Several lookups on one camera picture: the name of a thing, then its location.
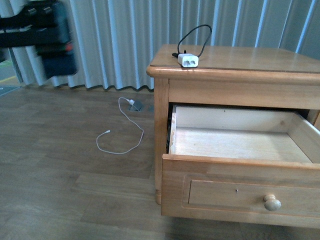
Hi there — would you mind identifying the white charger with black cable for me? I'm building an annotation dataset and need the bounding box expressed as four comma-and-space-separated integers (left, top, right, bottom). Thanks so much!
171, 24, 213, 68

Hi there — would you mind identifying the wooden drawer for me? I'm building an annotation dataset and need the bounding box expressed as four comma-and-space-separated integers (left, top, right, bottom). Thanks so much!
161, 105, 320, 228

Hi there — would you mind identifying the open metal floor socket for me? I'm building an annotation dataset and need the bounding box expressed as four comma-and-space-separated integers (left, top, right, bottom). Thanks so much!
128, 100, 144, 112

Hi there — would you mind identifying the wooden nightstand cabinet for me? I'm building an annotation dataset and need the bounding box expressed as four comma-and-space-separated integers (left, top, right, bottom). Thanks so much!
146, 44, 320, 205

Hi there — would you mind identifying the grey pleated curtain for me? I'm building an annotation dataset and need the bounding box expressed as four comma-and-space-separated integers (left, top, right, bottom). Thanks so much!
0, 0, 320, 91

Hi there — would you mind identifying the white usb cable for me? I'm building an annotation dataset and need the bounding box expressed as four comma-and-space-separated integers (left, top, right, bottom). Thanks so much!
96, 97, 145, 155

